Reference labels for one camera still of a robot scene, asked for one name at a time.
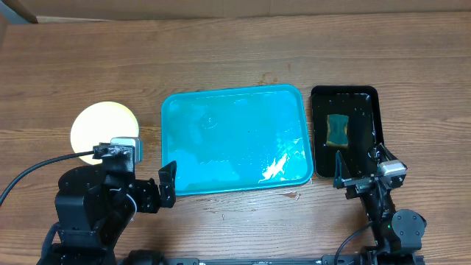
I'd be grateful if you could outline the yellow-green plate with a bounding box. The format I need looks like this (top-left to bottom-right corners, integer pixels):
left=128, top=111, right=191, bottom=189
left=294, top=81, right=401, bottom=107
left=70, top=102, right=144, bottom=163

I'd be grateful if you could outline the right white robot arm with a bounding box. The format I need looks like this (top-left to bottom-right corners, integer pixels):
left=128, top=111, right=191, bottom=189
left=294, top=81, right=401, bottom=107
left=333, top=144, right=427, bottom=265

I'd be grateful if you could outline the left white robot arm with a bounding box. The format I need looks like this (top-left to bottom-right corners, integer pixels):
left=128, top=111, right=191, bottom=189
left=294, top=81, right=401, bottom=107
left=39, top=161, right=177, bottom=264

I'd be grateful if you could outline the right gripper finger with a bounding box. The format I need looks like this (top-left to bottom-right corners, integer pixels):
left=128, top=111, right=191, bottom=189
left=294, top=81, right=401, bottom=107
left=373, top=143, right=397, bottom=162
left=333, top=151, right=350, bottom=188

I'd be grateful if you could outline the black plastic tray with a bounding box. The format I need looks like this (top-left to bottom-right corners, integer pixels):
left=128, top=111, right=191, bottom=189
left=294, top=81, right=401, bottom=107
left=311, top=85, right=384, bottom=177

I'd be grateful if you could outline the yellow green sponge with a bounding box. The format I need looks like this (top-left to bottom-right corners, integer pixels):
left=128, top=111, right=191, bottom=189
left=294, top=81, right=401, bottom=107
left=326, top=114, right=349, bottom=148

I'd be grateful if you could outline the teal plastic tray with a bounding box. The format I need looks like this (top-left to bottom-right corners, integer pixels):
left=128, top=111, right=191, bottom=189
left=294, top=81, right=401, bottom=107
left=161, top=84, right=314, bottom=196

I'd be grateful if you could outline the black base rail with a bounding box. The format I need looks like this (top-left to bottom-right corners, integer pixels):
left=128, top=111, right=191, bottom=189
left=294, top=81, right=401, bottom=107
left=117, top=250, right=426, bottom=265

